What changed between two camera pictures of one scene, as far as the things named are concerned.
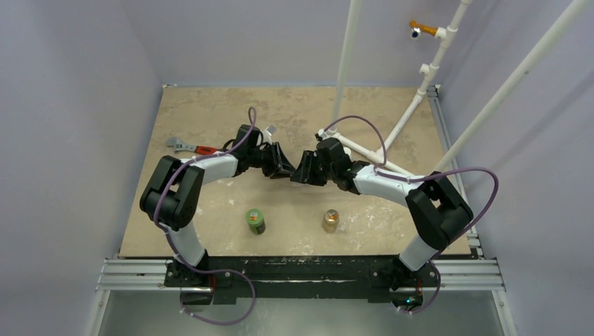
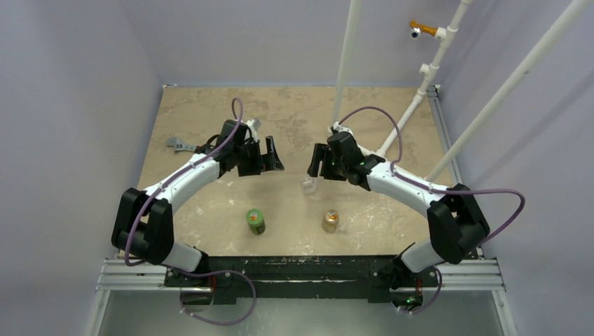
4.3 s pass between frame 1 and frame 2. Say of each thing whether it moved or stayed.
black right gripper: moved
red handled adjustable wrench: stayed
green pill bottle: stayed
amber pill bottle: stayed
